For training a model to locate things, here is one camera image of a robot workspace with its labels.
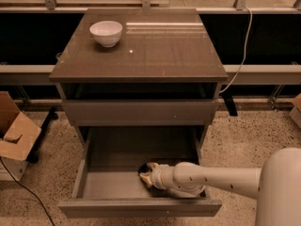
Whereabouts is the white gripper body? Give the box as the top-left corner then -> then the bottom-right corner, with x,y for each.
150,164 -> 175,189

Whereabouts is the black rxbar chocolate bar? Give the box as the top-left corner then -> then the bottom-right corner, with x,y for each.
138,163 -> 152,174

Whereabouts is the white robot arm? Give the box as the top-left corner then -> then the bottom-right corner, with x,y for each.
139,148 -> 301,226

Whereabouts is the open grey middle drawer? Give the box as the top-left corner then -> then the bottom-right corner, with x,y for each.
58,126 -> 222,218

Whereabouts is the grey drawer cabinet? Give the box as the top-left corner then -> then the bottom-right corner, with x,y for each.
50,8 -> 227,140

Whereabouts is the closed grey upper drawer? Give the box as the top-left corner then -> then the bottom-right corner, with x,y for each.
62,100 -> 217,126

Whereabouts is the black table leg right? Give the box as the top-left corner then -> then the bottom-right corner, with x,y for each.
221,89 -> 238,117

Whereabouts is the black table leg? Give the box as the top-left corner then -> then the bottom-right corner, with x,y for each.
26,107 -> 58,164
221,89 -> 238,117

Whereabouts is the black table leg left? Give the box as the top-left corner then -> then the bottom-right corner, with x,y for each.
26,107 -> 58,164

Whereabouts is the open cardboard box left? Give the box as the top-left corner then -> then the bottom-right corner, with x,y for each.
0,91 -> 41,181

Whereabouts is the white ceramic bowl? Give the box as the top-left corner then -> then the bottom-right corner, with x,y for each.
89,21 -> 123,47

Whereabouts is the cardboard box right edge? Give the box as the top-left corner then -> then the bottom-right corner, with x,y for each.
289,93 -> 301,128

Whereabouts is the black floor cable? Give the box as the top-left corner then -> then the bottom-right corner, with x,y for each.
0,157 -> 56,226

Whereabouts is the white hanging cable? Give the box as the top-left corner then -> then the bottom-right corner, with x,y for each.
218,7 -> 254,95

